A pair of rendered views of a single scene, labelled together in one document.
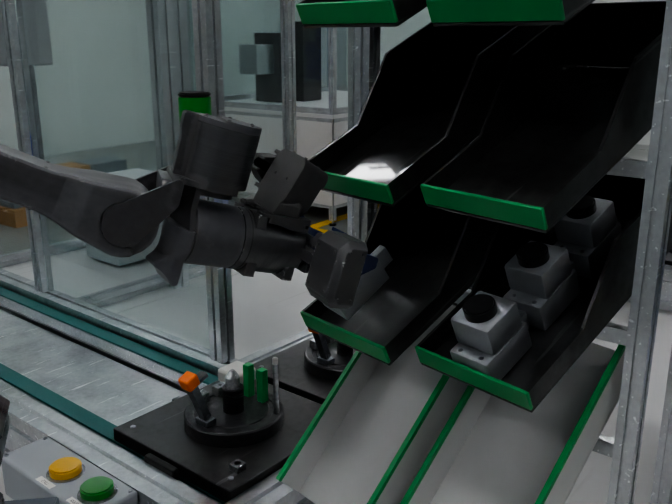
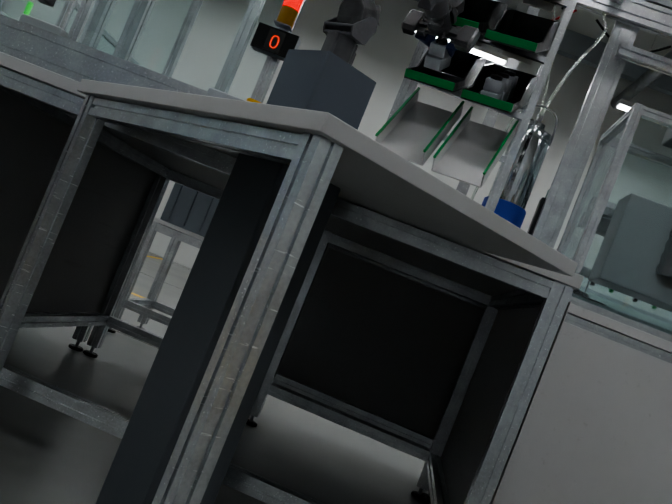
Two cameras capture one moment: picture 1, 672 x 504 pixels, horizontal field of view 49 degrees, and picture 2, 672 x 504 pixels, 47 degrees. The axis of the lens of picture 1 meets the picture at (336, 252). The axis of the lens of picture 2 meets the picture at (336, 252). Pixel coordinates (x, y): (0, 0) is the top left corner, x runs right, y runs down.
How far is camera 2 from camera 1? 1.61 m
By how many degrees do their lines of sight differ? 37
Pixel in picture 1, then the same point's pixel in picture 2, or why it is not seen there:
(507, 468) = (471, 154)
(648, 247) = (539, 85)
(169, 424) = not seen: hidden behind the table
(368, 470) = (411, 145)
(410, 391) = (423, 127)
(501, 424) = (464, 144)
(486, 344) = (499, 88)
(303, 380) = not seen: hidden behind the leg
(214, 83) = not seen: outside the picture
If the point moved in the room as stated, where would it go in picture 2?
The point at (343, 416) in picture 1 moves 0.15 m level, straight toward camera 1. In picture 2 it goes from (391, 129) to (427, 131)
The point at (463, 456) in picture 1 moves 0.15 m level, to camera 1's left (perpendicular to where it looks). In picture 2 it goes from (450, 150) to (407, 125)
